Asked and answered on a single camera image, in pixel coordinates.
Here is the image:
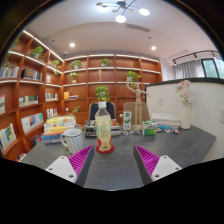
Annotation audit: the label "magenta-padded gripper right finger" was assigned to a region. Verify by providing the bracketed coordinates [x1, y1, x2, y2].
[132, 144, 183, 186]

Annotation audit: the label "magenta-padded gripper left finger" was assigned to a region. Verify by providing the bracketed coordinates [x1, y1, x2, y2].
[44, 144, 96, 187]

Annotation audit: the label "clear bottle with pale drink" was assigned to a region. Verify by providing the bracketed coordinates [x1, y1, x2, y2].
[94, 101, 114, 153]

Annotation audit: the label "white mug with grey triangles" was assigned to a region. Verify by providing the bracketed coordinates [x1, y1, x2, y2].
[59, 127, 85, 155]

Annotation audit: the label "stack of colourful books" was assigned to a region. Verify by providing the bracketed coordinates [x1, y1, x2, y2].
[42, 113, 78, 145]

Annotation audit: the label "green and white box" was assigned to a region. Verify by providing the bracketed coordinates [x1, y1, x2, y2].
[142, 119, 159, 137]

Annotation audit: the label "stack of dark books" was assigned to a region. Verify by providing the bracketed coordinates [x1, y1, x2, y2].
[82, 118, 122, 139]

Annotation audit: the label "white vase with pale flowers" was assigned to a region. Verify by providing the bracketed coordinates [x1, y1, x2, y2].
[174, 78, 195, 131]

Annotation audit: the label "tall green and white carton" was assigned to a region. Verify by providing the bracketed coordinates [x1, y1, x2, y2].
[122, 110, 133, 132]

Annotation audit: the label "dark office chair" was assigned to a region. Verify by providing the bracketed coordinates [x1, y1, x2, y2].
[87, 101, 118, 122]

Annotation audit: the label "brown chair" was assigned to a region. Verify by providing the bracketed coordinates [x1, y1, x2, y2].
[122, 101, 151, 126]

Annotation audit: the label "wooden artist mannequin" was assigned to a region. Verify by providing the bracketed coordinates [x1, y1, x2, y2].
[125, 79, 151, 132]

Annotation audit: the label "wooden shelf unit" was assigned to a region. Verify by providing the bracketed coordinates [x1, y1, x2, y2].
[0, 29, 163, 163]

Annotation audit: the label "grey curtain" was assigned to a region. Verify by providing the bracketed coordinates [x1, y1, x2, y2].
[173, 59, 206, 81]

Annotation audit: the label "window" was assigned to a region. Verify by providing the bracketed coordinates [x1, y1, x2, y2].
[201, 57, 224, 80]

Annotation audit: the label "recessed ceiling lights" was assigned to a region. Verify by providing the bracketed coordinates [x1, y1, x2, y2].
[68, 41, 158, 52]

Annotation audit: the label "ceiling air vent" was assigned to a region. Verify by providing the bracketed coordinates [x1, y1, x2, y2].
[125, 22, 151, 34]

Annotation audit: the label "branched ceiling lamp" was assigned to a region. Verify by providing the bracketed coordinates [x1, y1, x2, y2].
[95, 0, 151, 24]

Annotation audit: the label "black track light rail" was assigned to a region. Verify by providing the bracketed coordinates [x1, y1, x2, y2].
[171, 49, 218, 65]

